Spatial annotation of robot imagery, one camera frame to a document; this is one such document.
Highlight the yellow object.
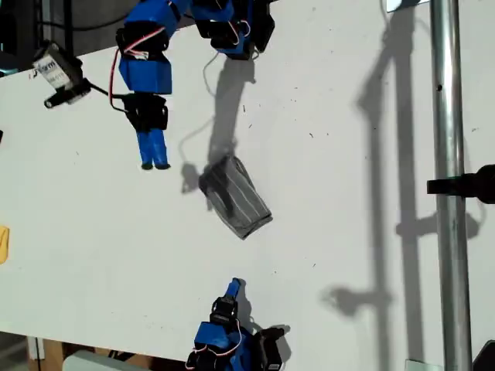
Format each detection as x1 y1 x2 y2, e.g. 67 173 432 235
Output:
0 225 11 265

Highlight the black camera cable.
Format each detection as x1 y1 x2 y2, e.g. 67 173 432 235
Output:
87 83 131 102

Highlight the wooden table leg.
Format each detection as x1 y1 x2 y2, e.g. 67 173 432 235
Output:
26 335 65 371

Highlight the black block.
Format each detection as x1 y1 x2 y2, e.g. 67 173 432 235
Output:
472 339 495 371

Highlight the black camera box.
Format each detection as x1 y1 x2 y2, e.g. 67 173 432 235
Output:
253 327 286 371
32 41 84 90

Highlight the black clamp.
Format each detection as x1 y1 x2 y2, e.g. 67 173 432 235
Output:
426 164 495 205

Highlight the steel post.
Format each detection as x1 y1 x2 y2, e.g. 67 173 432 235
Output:
428 0 475 371

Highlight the black camera stalk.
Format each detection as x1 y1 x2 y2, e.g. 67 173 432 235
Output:
43 79 93 109

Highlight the grey striped towel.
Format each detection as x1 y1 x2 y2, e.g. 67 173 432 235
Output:
199 154 274 240

